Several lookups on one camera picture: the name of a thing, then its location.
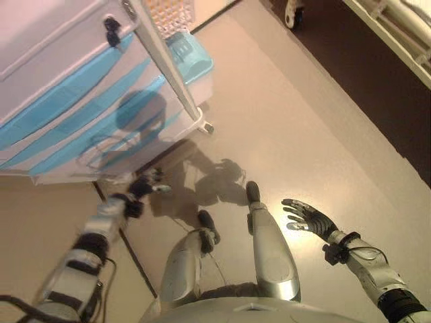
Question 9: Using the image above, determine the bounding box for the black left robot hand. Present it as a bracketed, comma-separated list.
[129, 170, 173, 207]

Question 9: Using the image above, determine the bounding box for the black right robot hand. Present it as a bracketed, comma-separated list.
[281, 198, 339, 242]

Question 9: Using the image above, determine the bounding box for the black drawer lock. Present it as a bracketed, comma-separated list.
[103, 17, 123, 48]

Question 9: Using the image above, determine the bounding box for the white lockable cart drawer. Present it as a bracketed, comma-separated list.
[0, 0, 136, 126]

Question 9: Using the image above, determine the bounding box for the silver right robot leg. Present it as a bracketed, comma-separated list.
[245, 180, 302, 303]

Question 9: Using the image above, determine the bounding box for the silver robot leg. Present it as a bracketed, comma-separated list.
[245, 180, 302, 303]
[159, 210, 222, 304]

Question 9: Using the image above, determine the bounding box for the grey cart caster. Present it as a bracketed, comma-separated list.
[198, 120, 216, 136]

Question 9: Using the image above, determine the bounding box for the silver left robot leg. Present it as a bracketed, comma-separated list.
[159, 210, 222, 304]

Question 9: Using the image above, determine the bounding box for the silver robot torso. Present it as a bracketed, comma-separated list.
[137, 295, 392, 323]

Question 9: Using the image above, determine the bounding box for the white medical cart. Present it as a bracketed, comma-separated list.
[0, 0, 216, 186]

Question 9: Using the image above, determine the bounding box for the white bed caster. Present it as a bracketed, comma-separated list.
[284, 0, 306, 30]

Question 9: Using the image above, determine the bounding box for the white wire basket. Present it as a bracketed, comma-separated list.
[144, 0, 197, 40]

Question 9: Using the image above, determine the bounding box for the cream hospital bed frame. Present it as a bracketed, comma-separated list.
[341, 0, 431, 90]

